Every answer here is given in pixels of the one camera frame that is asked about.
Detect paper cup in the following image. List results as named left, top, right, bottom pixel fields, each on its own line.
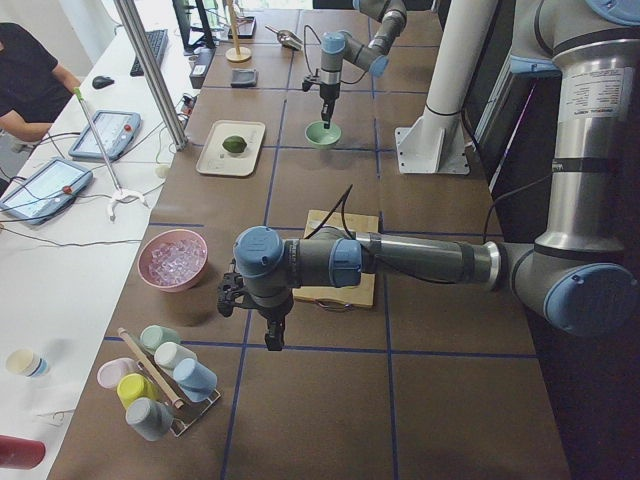
left=5, top=349, right=49, bottom=378

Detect wooden rack handle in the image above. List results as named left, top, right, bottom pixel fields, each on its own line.
left=117, top=328, right=186, bottom=409

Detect pink cup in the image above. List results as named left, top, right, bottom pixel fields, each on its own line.
left=96, top=357, right=138, bottom=390

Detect white rabbit tray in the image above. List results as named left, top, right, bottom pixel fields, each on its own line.
left=196, top=120, right=266, bottom=177

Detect green cup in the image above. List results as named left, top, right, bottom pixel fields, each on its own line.
left=139, top=325, right=181, bottom=354

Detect seated person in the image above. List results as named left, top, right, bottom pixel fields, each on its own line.
left=1, top=22, right=80, bottom=143

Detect green avocado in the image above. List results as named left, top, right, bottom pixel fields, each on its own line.
left=222, top=135, right=248, bottom=155

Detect metal scoop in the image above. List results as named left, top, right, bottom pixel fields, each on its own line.
left=265, top=25, right=303, bottom=51

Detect white wire cup rack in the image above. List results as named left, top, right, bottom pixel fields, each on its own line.
left=134, top=349, right=222, bottom=439

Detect black keyboard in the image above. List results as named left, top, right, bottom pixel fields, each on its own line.
left=129, top=28, right=170, bottom=78

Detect grey cup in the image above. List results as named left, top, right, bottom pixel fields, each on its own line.
left=125, top=397, right=174, bottom=441

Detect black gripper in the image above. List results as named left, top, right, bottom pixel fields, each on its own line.
left=320, top=83, right=339, bottom=130
left=258, top=294, right=293, bottom=351

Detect yellow cup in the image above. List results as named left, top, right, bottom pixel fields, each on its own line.
left=116, top=373, right=159, bottom=409

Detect pink bowl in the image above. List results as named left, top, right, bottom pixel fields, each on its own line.
left=137, top=229, right=208, bottom=293

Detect near teach pendant tablet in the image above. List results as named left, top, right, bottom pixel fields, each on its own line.
left=1, top=158, right=93, bottom=225

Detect far teach pendant tablet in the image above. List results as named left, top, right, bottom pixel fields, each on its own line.
left=69, top=110, right=141, bottom=161

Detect bamboo cutting board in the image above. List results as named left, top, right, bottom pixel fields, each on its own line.
left=293, top=210, right=378, bottom=308

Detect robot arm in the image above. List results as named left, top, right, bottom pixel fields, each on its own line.
left=217, top=1, right=639, bottom=351
left=318, top=0, right=407, bottom=129

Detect red bottle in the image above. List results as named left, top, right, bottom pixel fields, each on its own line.
left=1, top=435, right=46, bottom=470

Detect white stand with rod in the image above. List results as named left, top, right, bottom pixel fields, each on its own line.
left=69, top=87, right=148, bottom=222

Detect metal cutting board handle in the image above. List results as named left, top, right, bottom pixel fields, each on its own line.
left=314, top=299, right=353, bottom=312

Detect teach pendant tablet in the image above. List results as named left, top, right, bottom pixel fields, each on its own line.
left=1, top=158, right=93, bottom=225
left=69, top=110, right=141, bottom=161

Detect grey folded cloth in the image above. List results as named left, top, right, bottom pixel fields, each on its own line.
left=230, top=69, right=258, bottom=88

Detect aluminium frame post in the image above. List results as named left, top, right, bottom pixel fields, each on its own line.
left=114, top=0, right=188, bottom=151

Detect green bowl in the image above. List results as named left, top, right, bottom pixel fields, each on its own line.
left=304, top=121, right=342, bottom=150

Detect black frame tray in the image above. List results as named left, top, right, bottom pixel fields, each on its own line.
left=219, top=16, right=257, bottom=40

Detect white cup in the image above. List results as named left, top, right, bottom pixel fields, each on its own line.
left=154, top=341, right=197, bottom=374

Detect black computer mouse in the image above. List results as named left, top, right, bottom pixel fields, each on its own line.
left=92, top=75, right=115, bottom=90

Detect clear ice cubes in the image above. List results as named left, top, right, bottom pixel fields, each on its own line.
left=143, top=238, right=206, bottom=287

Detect light blue cup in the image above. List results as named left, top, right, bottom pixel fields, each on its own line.
left=173, top=358, right=218, bottom=402

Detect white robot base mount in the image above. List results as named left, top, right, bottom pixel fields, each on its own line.
left=395, top=0, right=498, bottom=175

